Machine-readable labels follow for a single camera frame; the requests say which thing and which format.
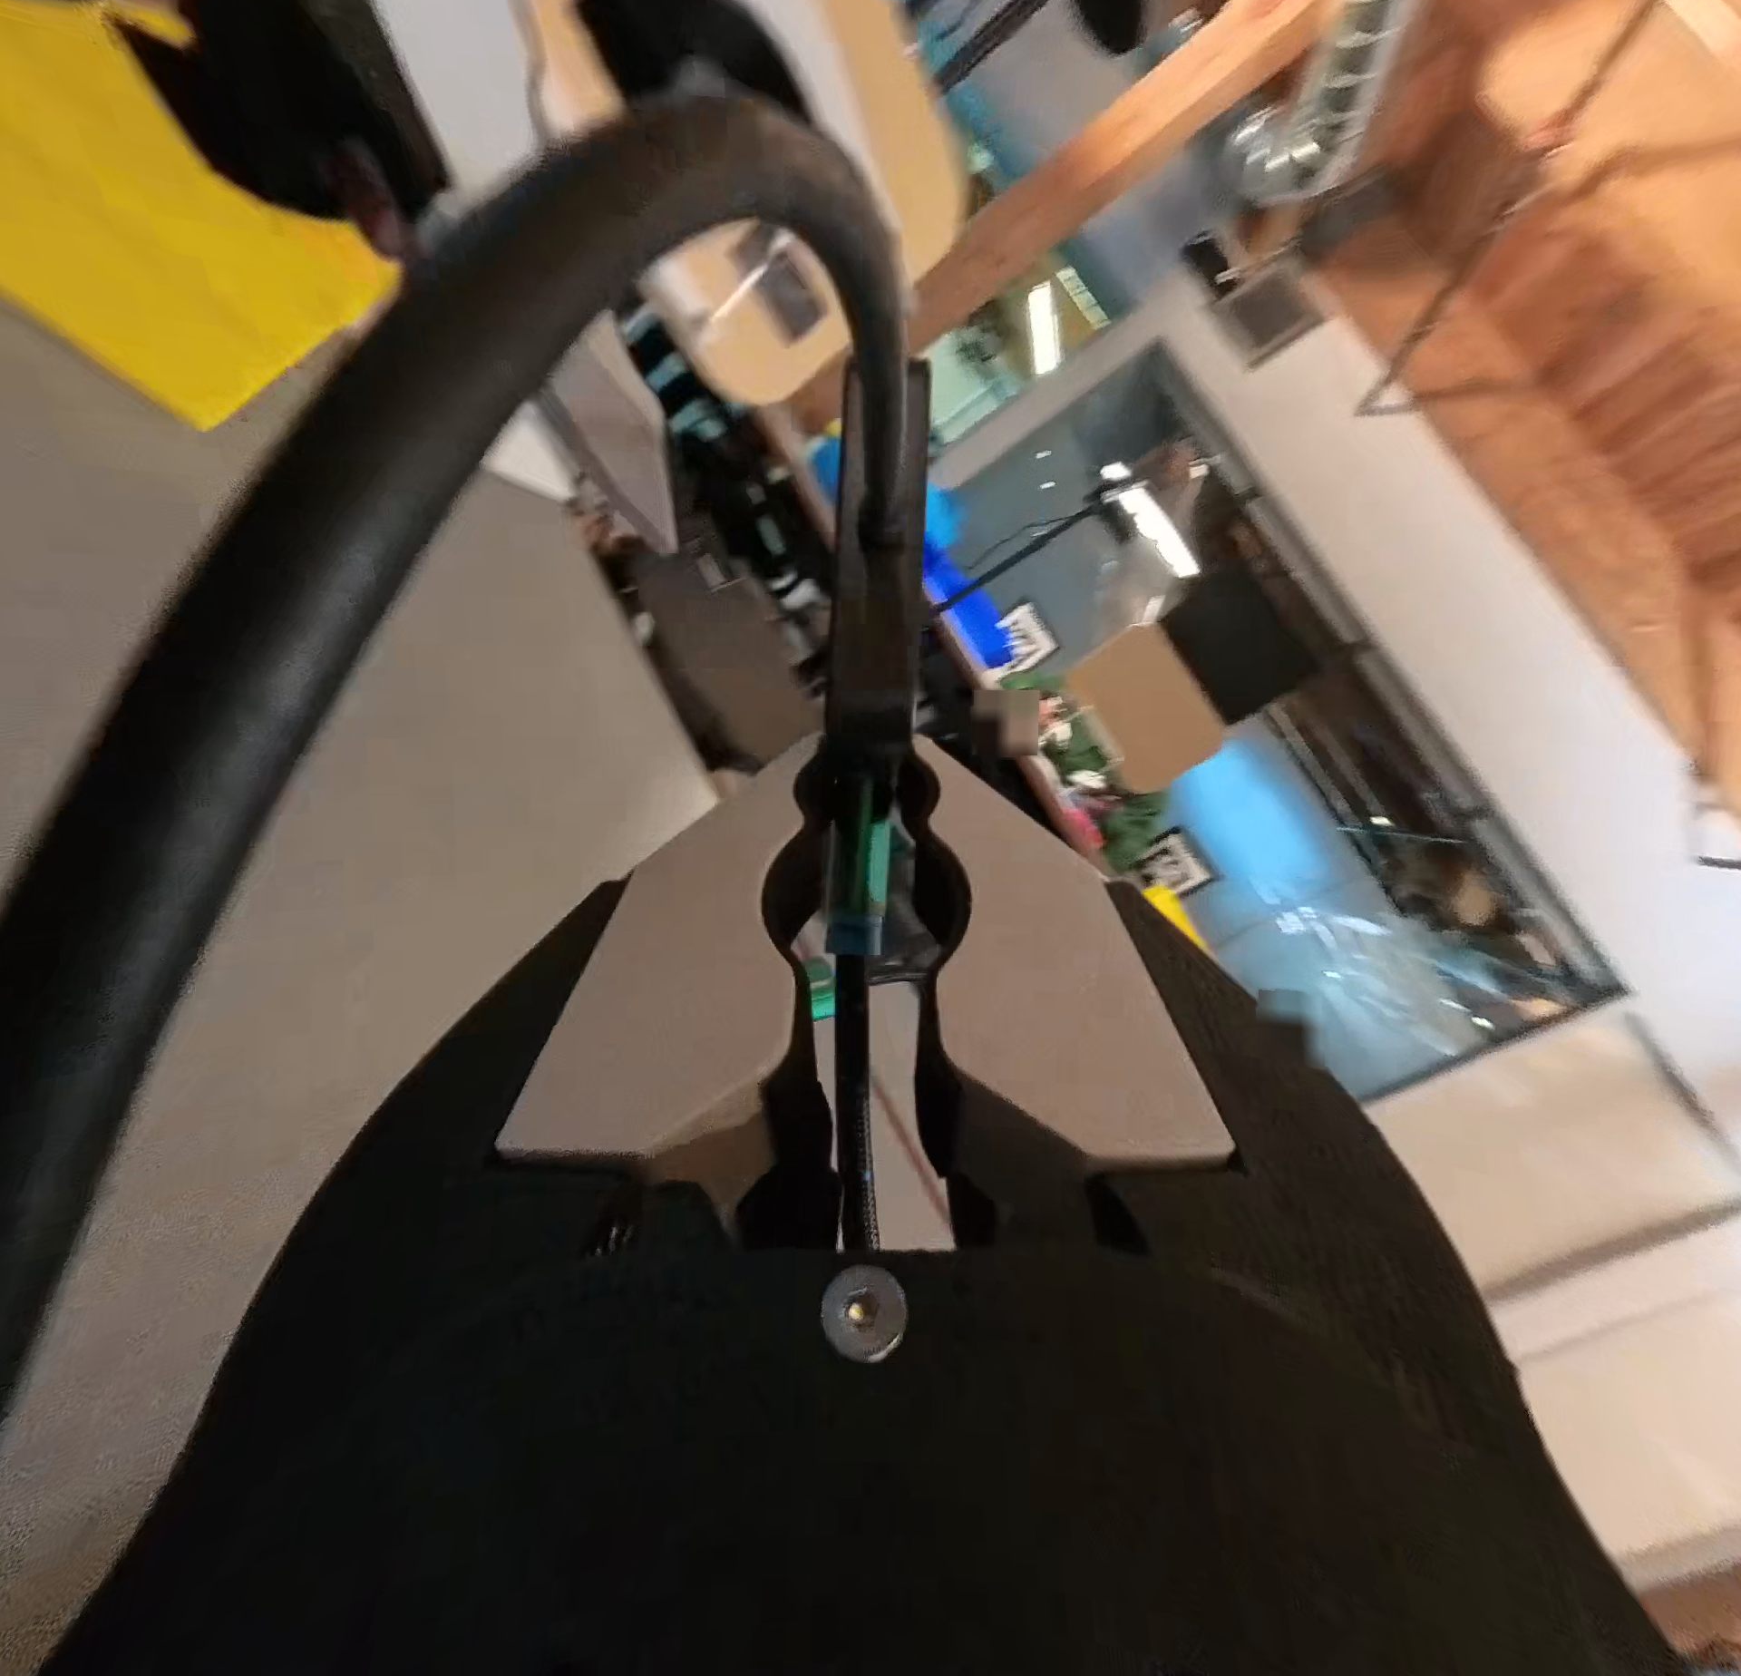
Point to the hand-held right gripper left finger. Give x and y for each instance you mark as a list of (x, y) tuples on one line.
[(650, 1009)]

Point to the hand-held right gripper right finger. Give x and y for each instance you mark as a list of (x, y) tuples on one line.
[(1074, 1022)]

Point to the framed black white marker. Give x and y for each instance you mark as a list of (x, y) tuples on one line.
[(1175, 857)]

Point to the glass window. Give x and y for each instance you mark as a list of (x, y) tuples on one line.
[(1360, 914)]

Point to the brown cardboard panel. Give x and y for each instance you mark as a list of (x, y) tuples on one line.
[(1143, 709)]

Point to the black flat screen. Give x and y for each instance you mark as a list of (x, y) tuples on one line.
[(1245, 641)]

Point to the grey box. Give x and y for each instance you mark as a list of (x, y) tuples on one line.
[(619, 435)]

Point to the wooden ceiling beam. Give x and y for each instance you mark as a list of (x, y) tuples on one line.
[(1153, 122)]

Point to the yellow flat object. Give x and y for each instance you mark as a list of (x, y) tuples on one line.
[(138, 235)]

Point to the black blurred object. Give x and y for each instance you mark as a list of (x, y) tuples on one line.
[(296, 85)]

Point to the wall air vent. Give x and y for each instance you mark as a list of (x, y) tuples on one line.
[(1268, 313)]

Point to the spiral metal duct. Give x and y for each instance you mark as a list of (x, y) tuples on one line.
[(1305, 122)]

